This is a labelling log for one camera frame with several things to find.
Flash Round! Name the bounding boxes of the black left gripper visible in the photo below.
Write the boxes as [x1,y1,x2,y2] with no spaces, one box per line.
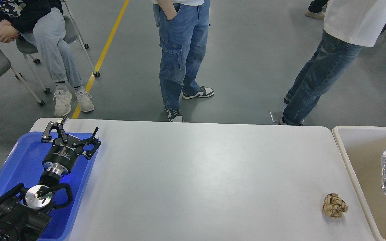
[42,114,101,175]

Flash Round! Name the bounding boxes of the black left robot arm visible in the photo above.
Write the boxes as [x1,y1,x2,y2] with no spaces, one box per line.
[0,117,101,241]

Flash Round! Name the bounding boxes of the blue plastic tray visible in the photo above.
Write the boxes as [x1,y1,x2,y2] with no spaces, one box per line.
[0,132,95,241]

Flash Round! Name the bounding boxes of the grey chair on wheels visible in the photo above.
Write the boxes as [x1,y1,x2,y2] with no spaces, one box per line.
[16,0,100,94]

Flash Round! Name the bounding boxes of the seated person light jeans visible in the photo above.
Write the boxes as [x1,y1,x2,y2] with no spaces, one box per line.
[0,0,95,117]

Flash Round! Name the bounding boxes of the person in blue jeans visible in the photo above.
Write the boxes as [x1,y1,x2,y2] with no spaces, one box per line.
[152,0,214,122]

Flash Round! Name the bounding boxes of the left metal floor plate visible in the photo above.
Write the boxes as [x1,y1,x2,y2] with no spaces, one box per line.
[270,111,283,123]

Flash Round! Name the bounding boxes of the crumpled brown paper ball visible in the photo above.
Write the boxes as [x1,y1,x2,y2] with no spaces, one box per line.
[323,193,349,219]

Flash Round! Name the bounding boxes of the person in black trousers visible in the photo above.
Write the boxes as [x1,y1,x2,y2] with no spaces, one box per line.
[305,0,328,20]

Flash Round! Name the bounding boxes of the beige plastic bin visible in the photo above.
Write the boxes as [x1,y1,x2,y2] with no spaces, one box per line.
[332,126,386,241]

